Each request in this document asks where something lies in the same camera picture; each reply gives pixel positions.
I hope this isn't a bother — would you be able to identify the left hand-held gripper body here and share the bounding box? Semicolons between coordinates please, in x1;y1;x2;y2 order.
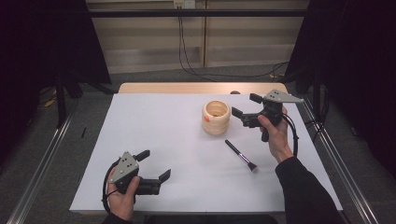
108;151;163;196

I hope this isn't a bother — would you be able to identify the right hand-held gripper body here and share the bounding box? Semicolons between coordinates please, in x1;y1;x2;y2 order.
241;89;304;143

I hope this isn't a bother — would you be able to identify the cream ringed duck brush holder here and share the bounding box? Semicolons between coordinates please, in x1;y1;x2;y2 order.
201;99;232;136

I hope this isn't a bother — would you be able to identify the black makeup brush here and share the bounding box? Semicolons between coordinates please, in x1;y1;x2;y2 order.
224;139;259;173

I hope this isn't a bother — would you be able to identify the person's right hand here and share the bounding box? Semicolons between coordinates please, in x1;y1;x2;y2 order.
257;106;295;164

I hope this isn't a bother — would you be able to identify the person's left hand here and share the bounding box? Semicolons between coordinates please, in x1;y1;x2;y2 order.
106;166;142;222

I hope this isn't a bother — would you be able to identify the black metal stand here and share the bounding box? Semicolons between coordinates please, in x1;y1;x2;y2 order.
54;69;84;129
306;66;326;125

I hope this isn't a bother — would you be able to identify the black curtain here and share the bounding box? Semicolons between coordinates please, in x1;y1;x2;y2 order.
284;0;396;178
0;0;112;169

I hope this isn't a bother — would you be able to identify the left hand-held gripper cable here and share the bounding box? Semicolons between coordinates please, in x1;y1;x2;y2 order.
102;159;120;214

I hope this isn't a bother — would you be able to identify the hand-held gripper cable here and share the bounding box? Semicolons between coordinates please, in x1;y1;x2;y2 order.
102;159;120;214
281;113;300;158

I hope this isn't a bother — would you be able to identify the right hand-held gripper cable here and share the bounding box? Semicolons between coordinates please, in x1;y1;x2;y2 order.
281;113;300;158

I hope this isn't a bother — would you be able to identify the black power cable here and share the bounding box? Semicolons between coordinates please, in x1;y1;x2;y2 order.
177;7;290;82
180;7;281;80

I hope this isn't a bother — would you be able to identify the aluminium floor rail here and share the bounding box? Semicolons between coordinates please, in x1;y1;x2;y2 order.
300;96;380;224
6;99;79;224

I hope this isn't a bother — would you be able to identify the black horizontal frame bar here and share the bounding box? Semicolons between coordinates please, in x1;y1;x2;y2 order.
87;8;308;19

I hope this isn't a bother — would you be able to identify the white wall outlet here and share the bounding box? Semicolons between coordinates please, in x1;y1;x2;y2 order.
173;0;196;9

